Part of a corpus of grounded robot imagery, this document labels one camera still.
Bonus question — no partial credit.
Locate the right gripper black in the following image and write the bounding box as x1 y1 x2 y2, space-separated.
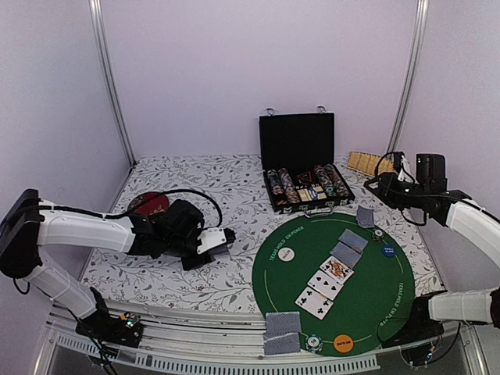
364 172 430 212

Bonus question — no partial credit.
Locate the blue grey cloth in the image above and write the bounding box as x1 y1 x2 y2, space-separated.
208 244 229 255

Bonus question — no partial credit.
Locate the blue small blind button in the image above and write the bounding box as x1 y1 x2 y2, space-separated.
381 245 397 258

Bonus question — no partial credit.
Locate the dealt card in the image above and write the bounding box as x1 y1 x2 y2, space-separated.
356 205 375 229
265 311 302 334
263 333 301 355

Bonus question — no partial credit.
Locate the white dealer button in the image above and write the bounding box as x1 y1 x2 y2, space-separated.
278 248 295 263

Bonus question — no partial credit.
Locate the board card face down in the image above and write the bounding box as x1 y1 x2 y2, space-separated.
330 242 362 269
338 229 368 254

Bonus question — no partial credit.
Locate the face up clubs card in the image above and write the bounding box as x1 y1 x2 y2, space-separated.
295 287 333 320

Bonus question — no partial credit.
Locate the face up court card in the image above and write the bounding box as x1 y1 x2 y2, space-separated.
320 256 354 284

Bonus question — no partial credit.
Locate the face up spades card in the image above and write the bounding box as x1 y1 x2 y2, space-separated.
307 270 343 301

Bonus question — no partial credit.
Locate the green white poker chip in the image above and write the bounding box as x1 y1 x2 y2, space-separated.
305 334 323 353

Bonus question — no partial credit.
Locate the orange big blind button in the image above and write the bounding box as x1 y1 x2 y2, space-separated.
333 334 354 353

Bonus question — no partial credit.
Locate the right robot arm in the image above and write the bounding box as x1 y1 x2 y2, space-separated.
171 155 499 330

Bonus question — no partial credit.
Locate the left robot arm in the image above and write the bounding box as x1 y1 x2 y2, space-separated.
1 189 235 339

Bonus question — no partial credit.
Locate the woven bamboo tray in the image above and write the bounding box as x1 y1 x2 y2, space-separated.
348 152 395 177

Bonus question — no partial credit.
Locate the red floral plate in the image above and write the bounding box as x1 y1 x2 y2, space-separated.
127 191 170 216

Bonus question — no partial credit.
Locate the poker chip row far right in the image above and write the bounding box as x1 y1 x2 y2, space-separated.
323 164 350 198

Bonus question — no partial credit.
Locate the poker chip row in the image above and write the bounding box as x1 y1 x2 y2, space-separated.
266 170 288 205
323 164 350 198
278 168 301 204
313 165 337 197

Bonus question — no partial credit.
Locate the poker chip row far left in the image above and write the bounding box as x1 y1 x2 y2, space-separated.
266 170 288 205

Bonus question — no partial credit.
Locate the playing card deck box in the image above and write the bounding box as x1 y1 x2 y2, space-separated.
298 186 327 202

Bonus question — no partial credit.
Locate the green round poker mat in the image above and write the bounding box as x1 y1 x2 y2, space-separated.
252 213 416 357

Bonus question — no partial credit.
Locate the triangular all in card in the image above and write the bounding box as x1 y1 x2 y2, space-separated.
296 171 314 187

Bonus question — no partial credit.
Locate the black poker chip case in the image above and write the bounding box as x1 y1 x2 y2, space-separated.
259 107 355 214

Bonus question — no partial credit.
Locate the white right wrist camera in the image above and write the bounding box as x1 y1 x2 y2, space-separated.
393 152 415 183

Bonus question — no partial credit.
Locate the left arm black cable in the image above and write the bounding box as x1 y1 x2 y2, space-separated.
38 188 223 231

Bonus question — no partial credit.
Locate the front aluminium rail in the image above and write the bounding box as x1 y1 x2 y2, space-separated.
32 305 494 374

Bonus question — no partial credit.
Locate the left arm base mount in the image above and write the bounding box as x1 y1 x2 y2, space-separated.
75 287 144 348

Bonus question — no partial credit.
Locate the right aluminium frame post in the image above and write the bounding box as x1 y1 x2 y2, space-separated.
387 0 430 152

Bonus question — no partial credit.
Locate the aluminium frame post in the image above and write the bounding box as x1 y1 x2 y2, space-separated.
387 0 430 152
88 0 137 168

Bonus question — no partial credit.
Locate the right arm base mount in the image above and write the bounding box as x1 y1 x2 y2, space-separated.
376 291 462 368

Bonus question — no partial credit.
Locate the left aluminium frame post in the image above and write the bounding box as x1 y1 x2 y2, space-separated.
88 0 137 168

